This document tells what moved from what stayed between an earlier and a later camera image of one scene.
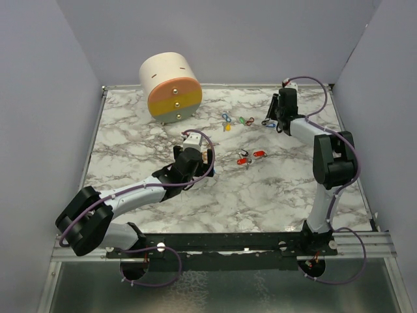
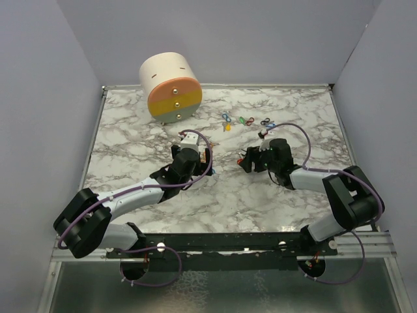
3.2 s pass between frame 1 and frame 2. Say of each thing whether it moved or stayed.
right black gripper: moved
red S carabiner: stayed
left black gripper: stayed
